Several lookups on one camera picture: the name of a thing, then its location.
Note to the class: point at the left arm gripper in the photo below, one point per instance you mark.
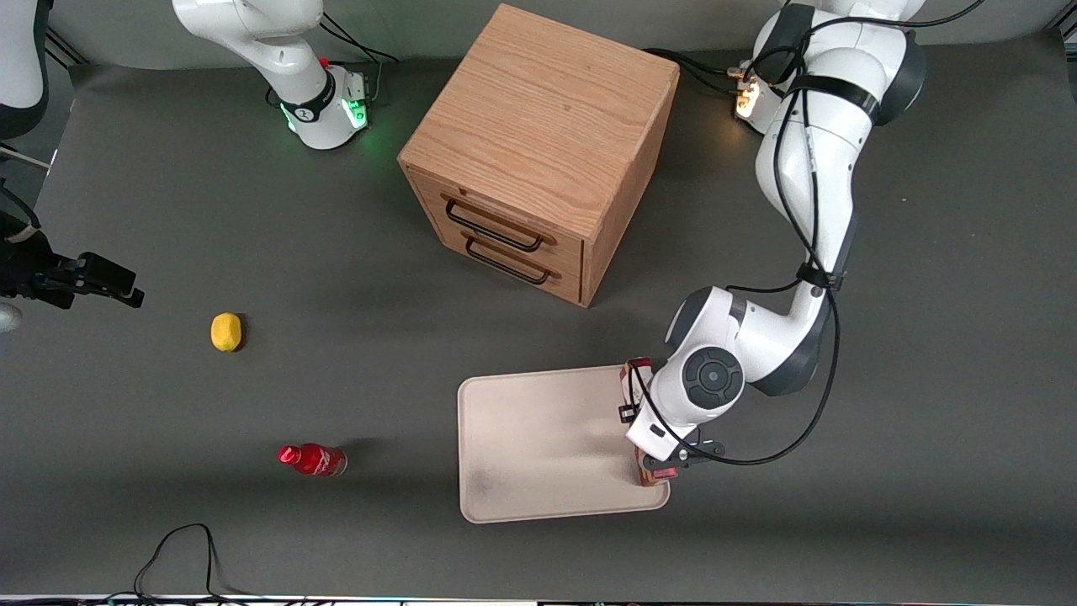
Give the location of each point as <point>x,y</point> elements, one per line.
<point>625,412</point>

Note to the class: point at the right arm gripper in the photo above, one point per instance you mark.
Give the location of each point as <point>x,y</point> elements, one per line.
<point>29,268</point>

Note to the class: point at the red cookie box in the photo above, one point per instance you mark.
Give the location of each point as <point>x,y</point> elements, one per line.
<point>639,370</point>

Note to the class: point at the beige plastic tray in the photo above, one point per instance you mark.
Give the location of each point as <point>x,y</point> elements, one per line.
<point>538,446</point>

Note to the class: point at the yellow lemon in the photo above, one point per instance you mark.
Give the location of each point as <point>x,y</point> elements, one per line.
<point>225,332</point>

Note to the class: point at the wooden drawer front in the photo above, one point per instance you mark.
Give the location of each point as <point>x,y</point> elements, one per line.
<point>570,286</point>
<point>570,250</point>

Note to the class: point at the red soda bottle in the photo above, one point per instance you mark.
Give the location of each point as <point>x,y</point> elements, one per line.
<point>315,460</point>

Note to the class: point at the dark grey table mat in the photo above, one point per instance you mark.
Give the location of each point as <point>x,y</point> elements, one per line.
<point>925,421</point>

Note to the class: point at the wooden drawer cabinet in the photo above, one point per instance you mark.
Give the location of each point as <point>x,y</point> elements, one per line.
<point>547,109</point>

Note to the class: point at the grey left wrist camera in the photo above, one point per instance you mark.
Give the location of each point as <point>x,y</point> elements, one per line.
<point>707,449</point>

